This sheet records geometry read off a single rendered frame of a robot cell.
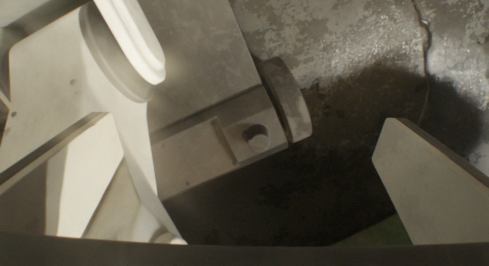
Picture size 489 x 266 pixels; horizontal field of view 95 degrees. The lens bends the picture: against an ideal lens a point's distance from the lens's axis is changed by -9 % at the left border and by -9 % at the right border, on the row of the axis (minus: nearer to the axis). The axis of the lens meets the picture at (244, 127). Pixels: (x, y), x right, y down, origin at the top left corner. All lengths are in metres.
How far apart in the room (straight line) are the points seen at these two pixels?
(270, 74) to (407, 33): 0.46
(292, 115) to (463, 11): 0.63
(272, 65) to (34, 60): 0.38
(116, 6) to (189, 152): 0.30
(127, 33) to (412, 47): 0.74
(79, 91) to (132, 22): 0.11
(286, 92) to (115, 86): 0.30
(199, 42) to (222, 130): 0.17
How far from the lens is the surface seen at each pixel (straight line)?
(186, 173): 0.53
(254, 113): 0.46
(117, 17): 0.32
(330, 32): 0.70
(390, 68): 0.81
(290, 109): 0.48
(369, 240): 1.05
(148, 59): 0.33
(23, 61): 0.37
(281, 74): 0.50
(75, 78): 0.29
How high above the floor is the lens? 0.64
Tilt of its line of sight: 66 degrees down
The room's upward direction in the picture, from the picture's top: 163 degrees clockwise
